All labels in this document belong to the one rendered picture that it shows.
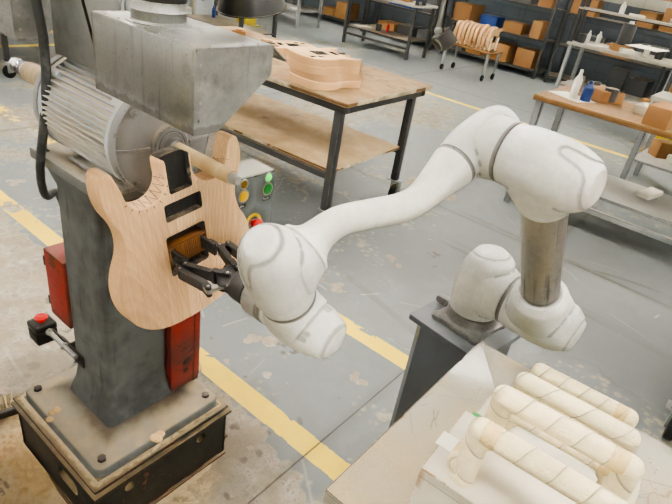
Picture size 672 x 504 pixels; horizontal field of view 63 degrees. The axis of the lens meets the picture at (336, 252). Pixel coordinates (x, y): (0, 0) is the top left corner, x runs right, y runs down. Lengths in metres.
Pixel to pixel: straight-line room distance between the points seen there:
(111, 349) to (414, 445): 0.98
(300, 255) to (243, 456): 1.43
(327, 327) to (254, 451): 1.31
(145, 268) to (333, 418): 1.37
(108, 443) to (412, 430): 1.06
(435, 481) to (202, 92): 0.69
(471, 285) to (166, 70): 1.07
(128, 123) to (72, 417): 1.05
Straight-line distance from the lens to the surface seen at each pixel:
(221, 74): 0.97
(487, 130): 1.19
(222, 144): 1.21
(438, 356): 1.80
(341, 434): 2.31
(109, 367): 1.77
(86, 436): 1.91
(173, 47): 0.97
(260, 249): 0.83
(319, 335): 0.95
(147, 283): 1.20
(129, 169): 1.29
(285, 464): 2.19
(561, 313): 1.58
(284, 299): 0.88
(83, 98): 1.39
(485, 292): 1.67
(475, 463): 0.78
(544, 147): 1.14
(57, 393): 2.05
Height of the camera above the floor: 1.71
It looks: 30 degrees down
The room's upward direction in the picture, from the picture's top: 10 degrees clockwise
